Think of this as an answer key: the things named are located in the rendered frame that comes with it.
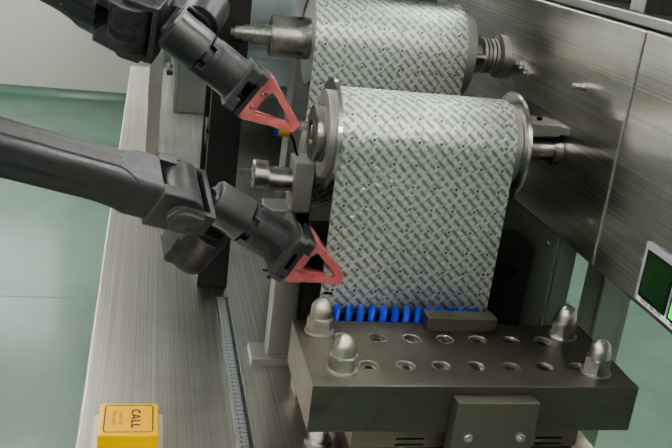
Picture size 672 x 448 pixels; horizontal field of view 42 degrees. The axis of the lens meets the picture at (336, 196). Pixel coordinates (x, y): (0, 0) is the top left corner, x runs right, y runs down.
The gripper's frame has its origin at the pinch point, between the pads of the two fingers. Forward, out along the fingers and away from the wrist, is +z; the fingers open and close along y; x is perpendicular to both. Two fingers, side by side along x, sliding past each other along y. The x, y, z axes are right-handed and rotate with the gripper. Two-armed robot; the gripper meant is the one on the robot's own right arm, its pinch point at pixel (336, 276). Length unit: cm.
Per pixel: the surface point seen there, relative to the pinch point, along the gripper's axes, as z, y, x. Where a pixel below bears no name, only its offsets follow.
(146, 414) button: -13.1, 9.1, -24.6
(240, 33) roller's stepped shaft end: -23.3, -30.3, 16.5
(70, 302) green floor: 11, -211, -119
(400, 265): 6.3, 0.3, 5.9
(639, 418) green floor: 181, -131, -22
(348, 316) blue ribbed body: 3.1, 3.7, -2.8
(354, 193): -5.0, 0.2, 10.5
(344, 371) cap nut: -0.1, 17.9, -4.2
